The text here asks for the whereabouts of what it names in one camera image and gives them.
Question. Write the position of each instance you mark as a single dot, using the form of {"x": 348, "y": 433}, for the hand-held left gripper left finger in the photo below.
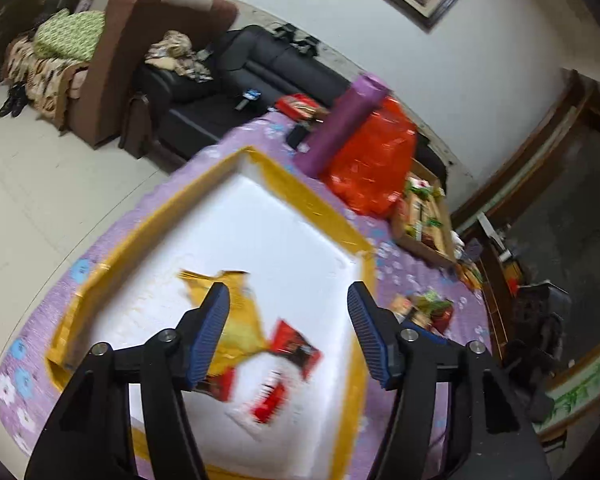
{"x": 210, "y": 335}

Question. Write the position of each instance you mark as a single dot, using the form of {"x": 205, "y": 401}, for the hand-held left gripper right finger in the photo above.
{"x": 370, "y": 335}

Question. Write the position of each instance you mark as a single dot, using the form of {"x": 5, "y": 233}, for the yellow snack packet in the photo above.
{"x": 245, "y": 330}

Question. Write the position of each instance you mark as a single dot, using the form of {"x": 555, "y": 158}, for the brown cardboard box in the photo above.
{"x": 425, "y": 252}

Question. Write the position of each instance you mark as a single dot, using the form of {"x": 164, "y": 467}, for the white foam box yellow tape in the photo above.
{"x": 260, "y": 220}

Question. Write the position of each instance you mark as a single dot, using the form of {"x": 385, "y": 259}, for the heap of mixed snacks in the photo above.
{"x": 422, "y": 210}

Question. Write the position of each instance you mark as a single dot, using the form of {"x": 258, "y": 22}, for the dark red snack packet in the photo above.
{"x": 220, "y": 385}

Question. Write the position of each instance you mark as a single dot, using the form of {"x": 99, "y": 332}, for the orange and green packet pile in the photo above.
{"x": 425, "y": 310}

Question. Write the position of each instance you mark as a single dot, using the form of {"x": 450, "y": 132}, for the red and black snack packet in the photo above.
{"x": 292, "y": 345}

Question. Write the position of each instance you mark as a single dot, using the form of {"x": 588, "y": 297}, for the red and white snack packet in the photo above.
{"x": 265, "y": 405}

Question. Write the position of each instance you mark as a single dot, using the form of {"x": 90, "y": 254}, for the purple floral tablecloth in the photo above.
{"x": 130, "y": 240}

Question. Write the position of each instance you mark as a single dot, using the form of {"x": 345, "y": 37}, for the brown side cabinet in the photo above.
{"x": 497, "y": 285}

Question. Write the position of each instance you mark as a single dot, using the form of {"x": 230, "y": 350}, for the white device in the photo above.
{"x": 490, "y": 227}

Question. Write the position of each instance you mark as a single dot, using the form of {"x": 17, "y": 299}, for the black office chair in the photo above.
{"x": 535, "y": 320}

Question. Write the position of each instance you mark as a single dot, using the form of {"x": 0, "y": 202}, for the red plastic bag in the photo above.
{"x": 375, "y": 160}

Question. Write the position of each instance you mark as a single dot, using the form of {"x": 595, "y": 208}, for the black pouch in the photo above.
{"x": 297, "y": 136}

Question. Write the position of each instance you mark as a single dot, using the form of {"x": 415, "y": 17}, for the purple rolled mat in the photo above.
{"x": 335, "y": 125}

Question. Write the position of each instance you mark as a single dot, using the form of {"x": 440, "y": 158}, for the brown leather bag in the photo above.
{"x": 136, "y": 125}

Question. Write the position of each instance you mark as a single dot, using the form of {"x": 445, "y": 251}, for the red flat snack pack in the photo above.
{"x": 295, "y": 106}

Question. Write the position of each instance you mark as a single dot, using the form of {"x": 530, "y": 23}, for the black leather sofa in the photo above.
{"x": 280, "y": 70}

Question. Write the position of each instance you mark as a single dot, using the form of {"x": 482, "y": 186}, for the patterned cloth heap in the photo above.
{"x": 175, "y": 52}

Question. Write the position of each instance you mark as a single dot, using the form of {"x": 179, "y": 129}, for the black shoe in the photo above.
{"x": 19, "y": 102}
{"x": 6, "y": 105}

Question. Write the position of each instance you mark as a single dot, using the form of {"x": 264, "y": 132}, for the brown patterned blanket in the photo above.
{"x": 37, "y": 77}

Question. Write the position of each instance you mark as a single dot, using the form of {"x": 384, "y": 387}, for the brown armchair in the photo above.
{"x": 145, "y": 25}

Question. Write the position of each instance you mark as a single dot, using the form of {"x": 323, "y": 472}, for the green patterned cushion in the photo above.
{"x": 70, "y": 32}

